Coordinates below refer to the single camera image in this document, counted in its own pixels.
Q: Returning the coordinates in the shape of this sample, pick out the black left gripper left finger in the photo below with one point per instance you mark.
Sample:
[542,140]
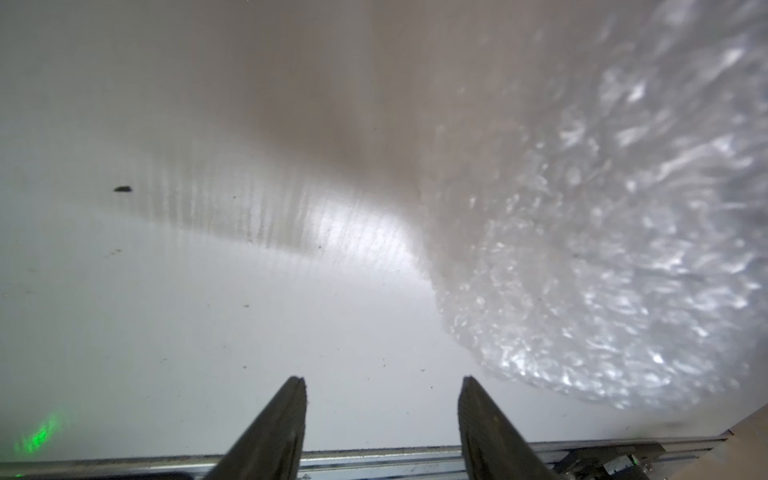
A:
[271,447]

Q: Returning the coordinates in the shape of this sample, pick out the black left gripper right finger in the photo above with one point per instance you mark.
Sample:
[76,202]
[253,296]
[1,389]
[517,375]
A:
[491,447]

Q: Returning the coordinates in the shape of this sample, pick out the clear bubble wrap sheet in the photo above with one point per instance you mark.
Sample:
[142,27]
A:
[594,192]

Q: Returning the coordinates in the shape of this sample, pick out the aluminium front rail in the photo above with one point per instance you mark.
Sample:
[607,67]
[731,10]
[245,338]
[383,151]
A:
[654,458]

